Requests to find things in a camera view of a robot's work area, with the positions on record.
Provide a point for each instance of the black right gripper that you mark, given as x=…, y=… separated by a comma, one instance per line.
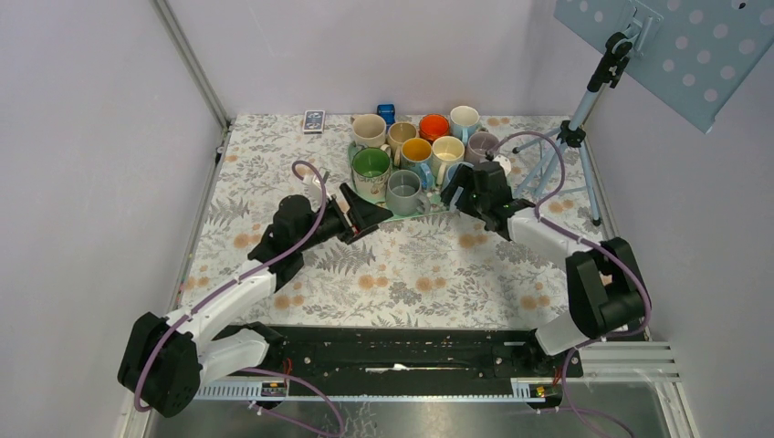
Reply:
x=463, y=178

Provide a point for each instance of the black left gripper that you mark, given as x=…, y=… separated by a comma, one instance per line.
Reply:
x=361, y=218

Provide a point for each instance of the cream yellow mug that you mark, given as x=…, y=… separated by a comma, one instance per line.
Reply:
x=446, y=151

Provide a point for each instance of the lilac mug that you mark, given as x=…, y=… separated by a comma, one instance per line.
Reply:
x=481, y=147

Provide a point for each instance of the grey mug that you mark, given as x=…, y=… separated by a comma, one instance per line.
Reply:
x=405, y=195

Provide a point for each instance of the beige cartoon print mug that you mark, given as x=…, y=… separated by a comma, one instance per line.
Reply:
x=370, y=170

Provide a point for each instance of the blue butterfly mug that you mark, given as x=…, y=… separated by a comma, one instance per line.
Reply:
x=415, y=156

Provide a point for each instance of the light blue faceted mug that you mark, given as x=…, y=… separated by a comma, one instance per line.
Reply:
x=465, y=121

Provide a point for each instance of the orange mug with black handle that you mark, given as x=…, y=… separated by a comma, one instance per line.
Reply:
x=433, y=126

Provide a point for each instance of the round beige glazed mug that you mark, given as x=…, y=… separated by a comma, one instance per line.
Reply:
x=397, y=135

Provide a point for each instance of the beige seahorse print mug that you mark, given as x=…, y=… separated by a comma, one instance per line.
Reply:
x=368, y=130

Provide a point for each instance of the pale blue ribbed mug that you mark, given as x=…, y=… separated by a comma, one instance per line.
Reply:
x=449, y=175

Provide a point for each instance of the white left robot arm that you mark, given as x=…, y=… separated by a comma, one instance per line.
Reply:
x=167, y=359

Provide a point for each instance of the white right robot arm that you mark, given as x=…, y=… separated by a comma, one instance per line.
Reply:
x=604, y=289

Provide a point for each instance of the green floral bird tray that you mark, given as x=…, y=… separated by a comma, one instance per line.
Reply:
x=434, y=194

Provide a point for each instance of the floral tablecloth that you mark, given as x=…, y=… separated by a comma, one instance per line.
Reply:
x=440, y=270

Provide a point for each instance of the blue toy car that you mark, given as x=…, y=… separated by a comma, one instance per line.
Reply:
x=387, y=112

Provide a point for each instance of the playing card box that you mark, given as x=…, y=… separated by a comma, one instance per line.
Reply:
x=313, y=121

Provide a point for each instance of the light blue tripod stand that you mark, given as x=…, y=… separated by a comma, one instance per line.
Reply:
x=570, y=133

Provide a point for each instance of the blue dotted panel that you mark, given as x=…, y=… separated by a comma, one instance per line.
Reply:
x=692, y=55

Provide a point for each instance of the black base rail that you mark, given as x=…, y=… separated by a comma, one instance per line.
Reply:
x=334, y=354

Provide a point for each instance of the white slotted cable duct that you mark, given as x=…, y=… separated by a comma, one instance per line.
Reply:
x=392, y=390

